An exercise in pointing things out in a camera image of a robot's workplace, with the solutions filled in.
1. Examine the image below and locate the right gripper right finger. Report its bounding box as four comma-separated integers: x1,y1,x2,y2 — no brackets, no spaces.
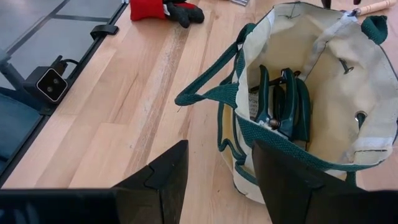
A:
251,140,365,224

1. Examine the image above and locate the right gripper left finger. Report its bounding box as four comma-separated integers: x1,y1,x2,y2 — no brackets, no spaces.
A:
111,139,190,224

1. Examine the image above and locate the beige green gardening bag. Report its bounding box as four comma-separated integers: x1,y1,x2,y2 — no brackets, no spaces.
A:
174,1,398,205

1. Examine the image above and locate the red black garden glove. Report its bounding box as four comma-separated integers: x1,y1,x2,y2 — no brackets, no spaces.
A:
129,0,205,29

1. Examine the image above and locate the narrow trowel wooden handle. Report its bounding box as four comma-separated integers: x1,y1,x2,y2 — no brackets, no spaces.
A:
350,0,398,17

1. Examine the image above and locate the black table-level camera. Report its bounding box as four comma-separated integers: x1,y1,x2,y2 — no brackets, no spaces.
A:
22,55,80,104

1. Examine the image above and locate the black metal table frame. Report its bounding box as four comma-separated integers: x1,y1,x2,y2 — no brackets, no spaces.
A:
0,0,130,189

